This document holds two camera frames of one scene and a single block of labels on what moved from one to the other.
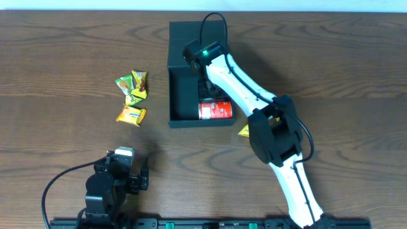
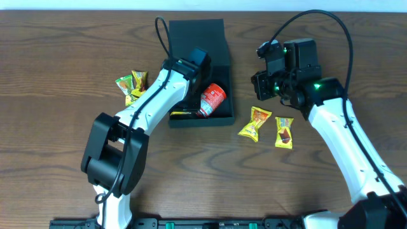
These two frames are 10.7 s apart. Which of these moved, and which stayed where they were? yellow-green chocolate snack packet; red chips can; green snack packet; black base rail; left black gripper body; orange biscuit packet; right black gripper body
Moved: red chips can; left black gripper body; right black gripper body; orange biscuit packet
Stayed: yellow-green chocolate snack packet; black base rail; green snack packet
